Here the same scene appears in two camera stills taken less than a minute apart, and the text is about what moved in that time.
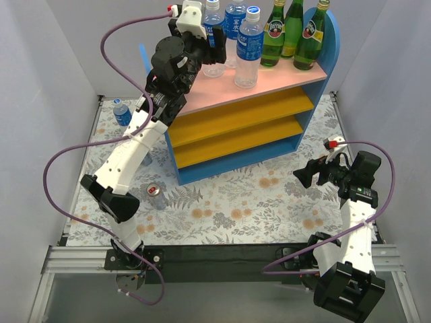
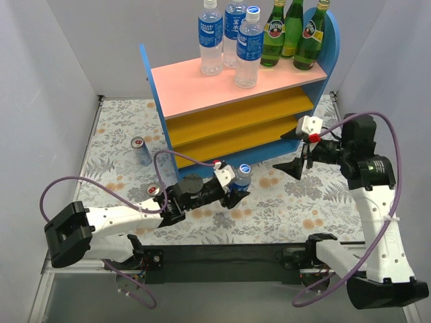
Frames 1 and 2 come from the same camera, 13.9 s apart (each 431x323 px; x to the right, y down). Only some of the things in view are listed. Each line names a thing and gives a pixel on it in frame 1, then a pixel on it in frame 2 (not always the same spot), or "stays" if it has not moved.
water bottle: (212, 17) stays
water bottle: (122, 114) → (242, 182)
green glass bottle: (293, 29) stays
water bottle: (235, 13) stays
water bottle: (250, 50) stays
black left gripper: (209, 43) → (224, 193)
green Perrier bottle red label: (308, 49) stays
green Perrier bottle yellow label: (273, 44) stays
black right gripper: (322, 173) → (304, 155)
